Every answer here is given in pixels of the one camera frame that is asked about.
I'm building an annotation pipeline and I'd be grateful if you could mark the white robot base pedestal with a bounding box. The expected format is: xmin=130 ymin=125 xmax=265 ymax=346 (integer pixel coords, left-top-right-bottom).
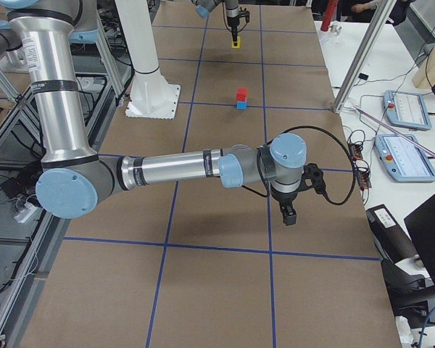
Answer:
xmin=115 ymin=0 xmax=181 ymax=120

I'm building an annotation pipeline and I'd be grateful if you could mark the teach pendant near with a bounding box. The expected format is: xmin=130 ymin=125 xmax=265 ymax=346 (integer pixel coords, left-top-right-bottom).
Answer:
xmin=374 ymin=134 xmax=435 ymax=183

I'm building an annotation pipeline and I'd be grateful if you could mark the aluminium frame post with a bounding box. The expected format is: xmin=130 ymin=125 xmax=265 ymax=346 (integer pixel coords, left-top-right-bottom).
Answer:
xmin=332 ymin=0 xmax=396 ymax=113

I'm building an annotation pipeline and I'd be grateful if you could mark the black box with label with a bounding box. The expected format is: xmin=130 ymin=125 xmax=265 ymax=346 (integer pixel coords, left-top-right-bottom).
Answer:
xmin=366 ymin=204 xmax=417 ymax=263

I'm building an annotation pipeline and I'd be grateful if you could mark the teach pendant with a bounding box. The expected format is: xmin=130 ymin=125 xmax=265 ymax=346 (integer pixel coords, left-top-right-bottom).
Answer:
xmin=374 ymin=134 xmax=435 ymax=183
xmin=383 ymin=90 xmax=432 ymax=131

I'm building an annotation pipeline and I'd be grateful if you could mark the red bottle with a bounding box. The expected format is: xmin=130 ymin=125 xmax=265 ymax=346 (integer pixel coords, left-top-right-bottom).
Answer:
xmin=320 ymin=0 xmax=339 ymax=32

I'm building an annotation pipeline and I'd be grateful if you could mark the yellow cube block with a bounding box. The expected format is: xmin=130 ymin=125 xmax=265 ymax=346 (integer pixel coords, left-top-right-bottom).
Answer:
xmin=231 ymin=36 xmax=241 ymax=49

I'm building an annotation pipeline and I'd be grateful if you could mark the blue cube block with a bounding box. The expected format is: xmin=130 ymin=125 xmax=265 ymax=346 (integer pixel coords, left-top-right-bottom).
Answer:
xmin=236 ymin=101 xmax=247 ymax=110

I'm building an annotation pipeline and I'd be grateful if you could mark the teach pendant far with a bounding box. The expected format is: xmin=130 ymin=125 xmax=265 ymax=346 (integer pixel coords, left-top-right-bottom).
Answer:
xmin=383 ymin=90 xmax=432 ymax=131

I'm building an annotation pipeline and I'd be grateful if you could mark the second grey robot arm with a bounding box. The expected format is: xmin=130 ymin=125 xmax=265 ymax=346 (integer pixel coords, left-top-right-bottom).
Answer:
xmin=0 ymin=20 xmax=28 ymax=73

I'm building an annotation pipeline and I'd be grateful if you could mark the white power strip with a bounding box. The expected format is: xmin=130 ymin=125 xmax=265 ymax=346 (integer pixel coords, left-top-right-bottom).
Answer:
xmin=14 ymin=202 xmax=38 ymax=223

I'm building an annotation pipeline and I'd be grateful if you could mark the red cube block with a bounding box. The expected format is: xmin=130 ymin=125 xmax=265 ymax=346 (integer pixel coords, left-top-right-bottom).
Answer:
xmin=236 ymin=87 xmax=248 ymax=102

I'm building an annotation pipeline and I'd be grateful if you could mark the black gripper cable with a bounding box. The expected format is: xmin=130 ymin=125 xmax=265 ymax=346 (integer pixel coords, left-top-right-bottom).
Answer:
xmin=239 ymin=125 xmax=359 ymax=207

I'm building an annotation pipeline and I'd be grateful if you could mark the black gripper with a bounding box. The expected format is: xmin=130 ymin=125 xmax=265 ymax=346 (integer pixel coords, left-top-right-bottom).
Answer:
xmin=270 ymin=163 xmax=328 ymax=225

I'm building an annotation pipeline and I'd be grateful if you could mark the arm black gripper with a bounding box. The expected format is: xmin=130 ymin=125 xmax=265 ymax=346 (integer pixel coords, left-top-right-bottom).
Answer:
xmin=225 ymin=7 xmax=250 ymax=44

